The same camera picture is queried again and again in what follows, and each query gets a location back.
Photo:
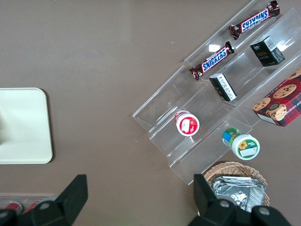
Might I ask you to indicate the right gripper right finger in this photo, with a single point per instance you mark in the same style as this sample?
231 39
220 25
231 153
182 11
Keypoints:
216 214

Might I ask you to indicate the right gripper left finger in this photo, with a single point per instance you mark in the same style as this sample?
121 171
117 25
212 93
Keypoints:
58 212

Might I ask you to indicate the light wicker basket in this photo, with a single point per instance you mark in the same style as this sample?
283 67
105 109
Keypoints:
235 167

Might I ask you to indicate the cream plastic tray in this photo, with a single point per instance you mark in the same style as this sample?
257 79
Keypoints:
28 127

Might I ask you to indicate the red cola bottle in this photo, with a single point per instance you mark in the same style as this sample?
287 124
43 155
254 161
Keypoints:
14 207
31 206

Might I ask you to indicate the silver foil bag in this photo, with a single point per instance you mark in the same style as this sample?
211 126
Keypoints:
237 177
235 193

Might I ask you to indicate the clear acrylic bottle rack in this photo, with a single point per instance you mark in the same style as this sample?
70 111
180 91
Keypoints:
7 197

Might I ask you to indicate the green label yogurt cup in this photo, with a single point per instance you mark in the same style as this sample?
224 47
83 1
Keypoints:
245 147

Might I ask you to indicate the red label yogurt cup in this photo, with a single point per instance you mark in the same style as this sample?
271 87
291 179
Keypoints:
188 124

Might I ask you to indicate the clear acrylic stepped shelf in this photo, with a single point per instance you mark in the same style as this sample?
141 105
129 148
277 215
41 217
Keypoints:
164 110

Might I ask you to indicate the small black box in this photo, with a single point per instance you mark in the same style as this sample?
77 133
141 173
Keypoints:
223 87
266 51

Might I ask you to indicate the red tartan cookie box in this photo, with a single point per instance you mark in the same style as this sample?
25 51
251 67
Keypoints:
282 101

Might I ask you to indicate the Snickers bar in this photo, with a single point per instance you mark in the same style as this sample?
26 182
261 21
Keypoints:
212 61
255 20

